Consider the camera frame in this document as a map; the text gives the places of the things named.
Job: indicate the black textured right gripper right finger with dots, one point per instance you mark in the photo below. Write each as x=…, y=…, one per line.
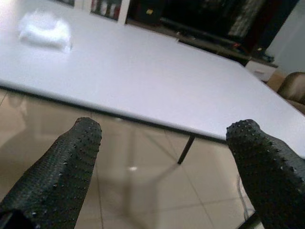
x=269, y=171

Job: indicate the black textured right gripper left finger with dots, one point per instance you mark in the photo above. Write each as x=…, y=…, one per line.
x=59, y=176

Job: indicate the white tissue paper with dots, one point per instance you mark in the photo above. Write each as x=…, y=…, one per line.
x=43, y=31

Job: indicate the black metal table leg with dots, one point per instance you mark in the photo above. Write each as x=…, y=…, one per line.
x=186, y=150

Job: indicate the brown upholstered chair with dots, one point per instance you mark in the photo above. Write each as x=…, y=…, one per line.
x=294, y=87

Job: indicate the white drawer unit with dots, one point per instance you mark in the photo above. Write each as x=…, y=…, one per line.
x=259, y=69

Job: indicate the dark tv cabinet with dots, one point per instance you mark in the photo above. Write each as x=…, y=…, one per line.
x=259, y=28

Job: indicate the white shelf unit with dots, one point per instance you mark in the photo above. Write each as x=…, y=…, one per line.
x=122, y=12

